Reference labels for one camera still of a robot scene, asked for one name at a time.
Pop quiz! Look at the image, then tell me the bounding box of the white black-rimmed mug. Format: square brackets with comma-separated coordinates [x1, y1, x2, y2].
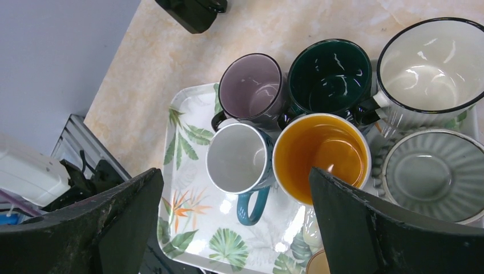
[360, 17, 483, 129]

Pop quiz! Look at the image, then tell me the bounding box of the dark green mug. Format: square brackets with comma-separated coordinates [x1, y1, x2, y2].
[277, 39, 373, 131]

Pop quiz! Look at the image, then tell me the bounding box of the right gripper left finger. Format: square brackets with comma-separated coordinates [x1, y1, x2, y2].
[1, 168, 164, 273]

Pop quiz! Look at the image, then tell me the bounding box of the white floral mug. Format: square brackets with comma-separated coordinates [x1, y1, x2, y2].
[272, 113, 372, 208]

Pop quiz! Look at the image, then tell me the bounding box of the grey striped mug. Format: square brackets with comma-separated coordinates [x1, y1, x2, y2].
[372, 128, 483, 224]

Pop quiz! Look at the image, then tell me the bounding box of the lilac purple mug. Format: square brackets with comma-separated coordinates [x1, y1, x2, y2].
[211, 53, 291, 131]

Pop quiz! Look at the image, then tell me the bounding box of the black mug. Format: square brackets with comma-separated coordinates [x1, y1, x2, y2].
[155, 0, 228, 34]

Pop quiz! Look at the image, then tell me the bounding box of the orange red mug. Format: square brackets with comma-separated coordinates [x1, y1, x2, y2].
[305, 249, 330, 274]

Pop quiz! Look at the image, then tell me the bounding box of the blue plastic bin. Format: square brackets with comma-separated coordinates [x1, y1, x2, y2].
[0, 212, 25, 225]

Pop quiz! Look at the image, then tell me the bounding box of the floral leaf pattern tray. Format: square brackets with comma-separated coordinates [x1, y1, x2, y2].
[156, 82, 481, 274]

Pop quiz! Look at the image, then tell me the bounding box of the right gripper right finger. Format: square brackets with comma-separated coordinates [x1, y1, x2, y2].
[309, 167, 483, 273]

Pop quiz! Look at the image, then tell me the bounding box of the light blue mug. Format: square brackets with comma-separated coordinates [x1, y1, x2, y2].
[205, 123, 276, 226]

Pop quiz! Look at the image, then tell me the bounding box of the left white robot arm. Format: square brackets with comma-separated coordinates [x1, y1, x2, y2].
[1, 133, 71, 207]

